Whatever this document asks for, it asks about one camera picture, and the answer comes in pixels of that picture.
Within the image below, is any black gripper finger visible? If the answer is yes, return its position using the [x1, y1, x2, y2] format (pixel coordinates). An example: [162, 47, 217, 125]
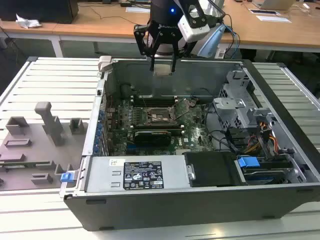
[133, 24, 163, 72]
[170, 36, 190, 74]

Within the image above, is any silver CPU plate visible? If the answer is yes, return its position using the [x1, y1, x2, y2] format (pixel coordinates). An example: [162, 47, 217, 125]
[153, 63, 173, 76]

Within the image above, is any metal socket cover frame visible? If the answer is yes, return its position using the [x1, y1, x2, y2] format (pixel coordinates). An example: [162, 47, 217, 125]
[169, 98, 200, 119]

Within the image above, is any black RAM slot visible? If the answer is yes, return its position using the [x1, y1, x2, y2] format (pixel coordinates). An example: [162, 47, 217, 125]
[133, 95, 175, 100]
[133, 124, 186, 129]
[133, 99, 175, 104]
[134, 127, 187, 132]
[133, 102, 176, 107]

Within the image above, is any black plastic bay cover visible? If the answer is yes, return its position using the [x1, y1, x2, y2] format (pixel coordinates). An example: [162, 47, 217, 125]
[184, 151, 249, 189]

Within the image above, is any white paper sheet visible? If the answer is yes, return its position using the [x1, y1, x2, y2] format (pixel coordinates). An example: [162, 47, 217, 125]
[255, 14, 293, 24]
[125, 6, 151, 14]

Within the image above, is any wooden desk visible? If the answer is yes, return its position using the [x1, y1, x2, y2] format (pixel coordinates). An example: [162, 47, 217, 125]
[0, 0, 320, 60]

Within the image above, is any silver metal drive cage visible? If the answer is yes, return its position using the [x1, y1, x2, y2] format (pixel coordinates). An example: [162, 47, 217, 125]
[212, 69, 274, 134]

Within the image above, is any black graphics card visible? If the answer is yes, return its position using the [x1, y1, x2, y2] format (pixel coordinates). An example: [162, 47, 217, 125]
[134, 129, 173, 146]

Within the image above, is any green motherboard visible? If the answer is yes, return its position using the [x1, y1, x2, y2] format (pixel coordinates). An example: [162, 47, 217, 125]
[104, 97, 226, 157]

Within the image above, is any black box on desk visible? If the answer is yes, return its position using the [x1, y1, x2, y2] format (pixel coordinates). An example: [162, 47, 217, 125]
[0, 0, 80, 25]

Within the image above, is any silver laptop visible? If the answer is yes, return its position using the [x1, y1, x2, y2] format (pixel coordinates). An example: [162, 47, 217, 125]
[252, 0, 296, 11]

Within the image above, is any crumpled white paper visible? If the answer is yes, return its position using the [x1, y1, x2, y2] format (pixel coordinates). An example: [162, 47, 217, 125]
[15, 13, 42, 29]

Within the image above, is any hard disk in blue carrier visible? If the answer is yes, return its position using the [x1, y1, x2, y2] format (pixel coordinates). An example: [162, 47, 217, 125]
[234, 155, 305, 187]

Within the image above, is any grey power supply unit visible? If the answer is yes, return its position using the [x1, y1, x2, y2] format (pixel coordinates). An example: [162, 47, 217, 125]
[84, 156, 188, 193]

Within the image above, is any black open PC case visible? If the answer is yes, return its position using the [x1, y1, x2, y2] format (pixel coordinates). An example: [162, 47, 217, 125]
[58, 56, 320, 232]

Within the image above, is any grey parts rack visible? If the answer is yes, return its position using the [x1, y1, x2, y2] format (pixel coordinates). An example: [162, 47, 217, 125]
[0, 101, 88, 193]

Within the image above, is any blue plastic case latch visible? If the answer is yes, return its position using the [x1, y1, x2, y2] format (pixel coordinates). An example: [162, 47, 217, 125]
[60, 172, 76, 184]

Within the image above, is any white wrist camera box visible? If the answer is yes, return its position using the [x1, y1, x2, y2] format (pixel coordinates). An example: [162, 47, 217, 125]
[177, 6, 211, 43]

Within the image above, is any grey plastic case handle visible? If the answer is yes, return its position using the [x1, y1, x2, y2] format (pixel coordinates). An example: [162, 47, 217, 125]
[97, 55, 119, 74]

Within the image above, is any blue cable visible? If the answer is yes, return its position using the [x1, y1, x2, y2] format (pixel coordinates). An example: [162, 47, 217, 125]
[224, 24, 241, 57]

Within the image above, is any black wire bundle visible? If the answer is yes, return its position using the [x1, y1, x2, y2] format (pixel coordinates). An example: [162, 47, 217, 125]
[202, 104, 240, 152]

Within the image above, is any orange yellow wire bundle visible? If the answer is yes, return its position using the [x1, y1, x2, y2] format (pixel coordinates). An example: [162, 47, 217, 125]
[246, 121, 280, 154]

